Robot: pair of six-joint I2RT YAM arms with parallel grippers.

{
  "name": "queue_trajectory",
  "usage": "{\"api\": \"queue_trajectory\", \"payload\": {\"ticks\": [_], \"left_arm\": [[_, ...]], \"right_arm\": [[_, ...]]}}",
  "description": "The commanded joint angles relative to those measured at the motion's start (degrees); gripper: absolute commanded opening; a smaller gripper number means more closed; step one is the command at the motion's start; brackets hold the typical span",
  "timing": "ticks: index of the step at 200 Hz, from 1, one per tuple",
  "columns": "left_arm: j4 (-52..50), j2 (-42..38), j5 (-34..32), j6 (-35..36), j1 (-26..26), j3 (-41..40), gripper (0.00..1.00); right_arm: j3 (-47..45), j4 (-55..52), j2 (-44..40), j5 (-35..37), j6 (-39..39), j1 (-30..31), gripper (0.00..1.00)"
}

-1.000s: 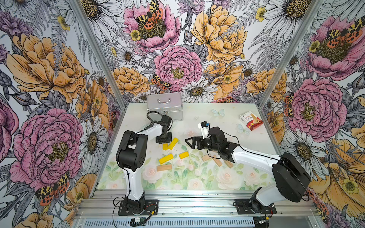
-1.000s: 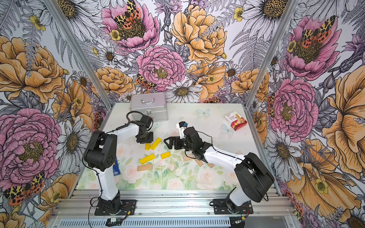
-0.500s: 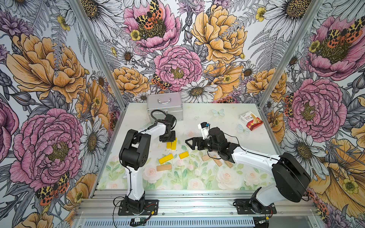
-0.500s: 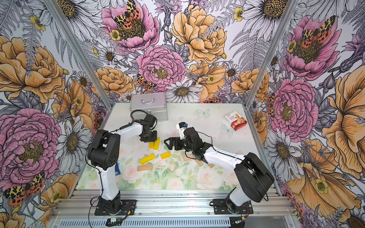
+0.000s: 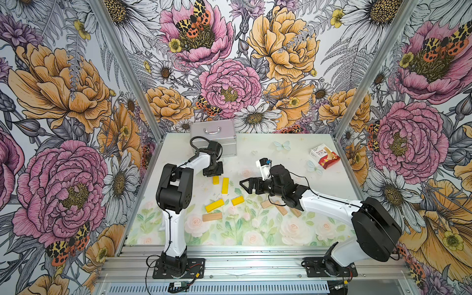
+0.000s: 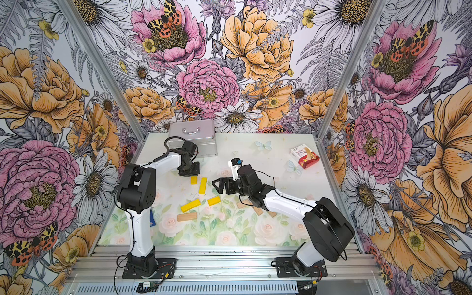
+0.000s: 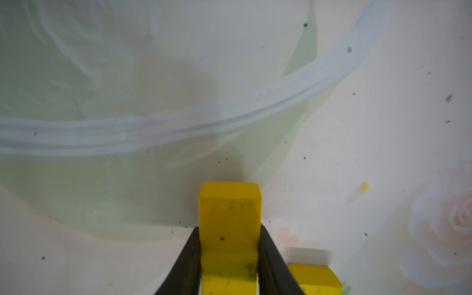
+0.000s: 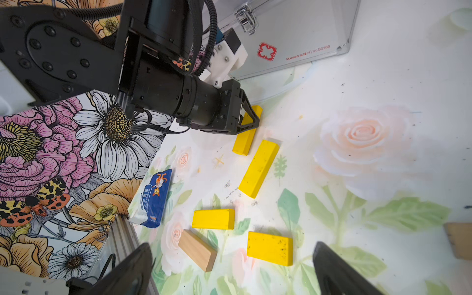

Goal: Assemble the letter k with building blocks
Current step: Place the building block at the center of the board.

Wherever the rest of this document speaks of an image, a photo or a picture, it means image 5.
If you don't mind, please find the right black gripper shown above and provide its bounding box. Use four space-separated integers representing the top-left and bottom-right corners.
239 177 285 197

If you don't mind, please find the yellow short block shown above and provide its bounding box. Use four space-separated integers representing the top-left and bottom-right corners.
231 195 245 207
212 176 220 185

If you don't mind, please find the yellow long block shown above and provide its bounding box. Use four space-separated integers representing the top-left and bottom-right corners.
221 178 229 195
205 199 225 213

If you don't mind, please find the wooden block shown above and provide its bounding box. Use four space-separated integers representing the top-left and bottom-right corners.
202 212 222 222
260 200 273 209
290 208 302 218

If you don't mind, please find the wooden block diagonal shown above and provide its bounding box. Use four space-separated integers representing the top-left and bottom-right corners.
275 204 288 216

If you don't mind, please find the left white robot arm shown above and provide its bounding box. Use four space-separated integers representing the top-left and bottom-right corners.
156 149 223 277

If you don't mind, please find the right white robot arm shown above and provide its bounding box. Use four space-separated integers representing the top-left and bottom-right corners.
239 162 402 277

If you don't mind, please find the silver metal case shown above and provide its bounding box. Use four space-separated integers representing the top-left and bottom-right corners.
191 119 237 157

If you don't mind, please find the red white snack box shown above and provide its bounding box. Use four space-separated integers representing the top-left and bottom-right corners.
310 144 340 169

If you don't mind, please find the small green circuit board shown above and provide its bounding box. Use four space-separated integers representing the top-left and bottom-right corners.
168 281 187 292

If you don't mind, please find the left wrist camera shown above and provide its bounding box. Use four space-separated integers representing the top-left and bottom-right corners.
206 141 222 161

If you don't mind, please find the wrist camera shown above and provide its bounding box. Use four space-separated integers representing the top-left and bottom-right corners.
256 158 272 181
206 141 222 161

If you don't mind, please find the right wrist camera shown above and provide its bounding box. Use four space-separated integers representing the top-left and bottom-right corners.
256 158 272 181

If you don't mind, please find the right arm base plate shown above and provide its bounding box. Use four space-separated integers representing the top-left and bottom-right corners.
301 257 358 279

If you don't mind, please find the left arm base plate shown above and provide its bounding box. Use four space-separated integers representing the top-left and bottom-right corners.
152 257 206 280

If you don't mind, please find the aluminium front rail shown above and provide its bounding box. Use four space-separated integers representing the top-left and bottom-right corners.
96 245 410 283

